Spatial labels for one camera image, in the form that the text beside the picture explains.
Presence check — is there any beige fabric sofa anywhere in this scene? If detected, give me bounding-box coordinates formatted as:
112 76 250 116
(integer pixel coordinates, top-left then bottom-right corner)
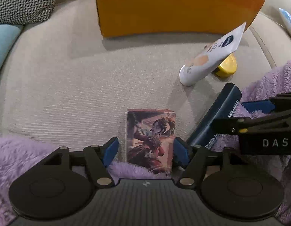
0 0 291 177

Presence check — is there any yellow round tin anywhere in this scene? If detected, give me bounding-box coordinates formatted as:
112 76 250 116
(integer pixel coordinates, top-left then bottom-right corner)
214 53 238 78

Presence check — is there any dark blue power bank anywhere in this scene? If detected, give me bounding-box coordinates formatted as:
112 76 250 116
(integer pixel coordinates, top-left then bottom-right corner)
185 83 242 150

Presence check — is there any teal cushion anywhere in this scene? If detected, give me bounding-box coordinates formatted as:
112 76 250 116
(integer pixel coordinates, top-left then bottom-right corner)
0 24 24 80

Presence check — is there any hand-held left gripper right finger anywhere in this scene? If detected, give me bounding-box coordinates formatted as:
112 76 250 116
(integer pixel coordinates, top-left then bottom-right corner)
173 138 251 189

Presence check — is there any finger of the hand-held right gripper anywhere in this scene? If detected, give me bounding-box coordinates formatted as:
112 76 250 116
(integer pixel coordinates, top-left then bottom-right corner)
213 110 291 136
242 92 291 113

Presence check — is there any illustrated playing card box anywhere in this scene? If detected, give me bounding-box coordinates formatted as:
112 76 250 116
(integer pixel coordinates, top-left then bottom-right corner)
125 109 176 177

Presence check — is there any orange cardboard box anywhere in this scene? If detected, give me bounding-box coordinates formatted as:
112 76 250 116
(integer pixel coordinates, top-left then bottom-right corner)
95 0 265 37

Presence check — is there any purple fluffy blanket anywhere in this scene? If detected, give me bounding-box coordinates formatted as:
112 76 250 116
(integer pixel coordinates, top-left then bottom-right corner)
0 60 291 226

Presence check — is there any light blue tissue packet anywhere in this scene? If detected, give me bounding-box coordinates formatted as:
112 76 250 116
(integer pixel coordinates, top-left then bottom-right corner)
278 8 291 32

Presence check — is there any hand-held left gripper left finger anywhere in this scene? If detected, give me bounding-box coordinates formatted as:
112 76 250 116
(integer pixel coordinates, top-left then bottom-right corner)
41 137 119 189

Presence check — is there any black white houndstooth pillow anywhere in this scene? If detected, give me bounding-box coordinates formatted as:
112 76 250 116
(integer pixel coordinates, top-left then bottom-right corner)
0 0 60 25

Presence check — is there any white cream tube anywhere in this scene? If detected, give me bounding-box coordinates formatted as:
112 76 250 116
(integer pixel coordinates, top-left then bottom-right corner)
179 22 247 87

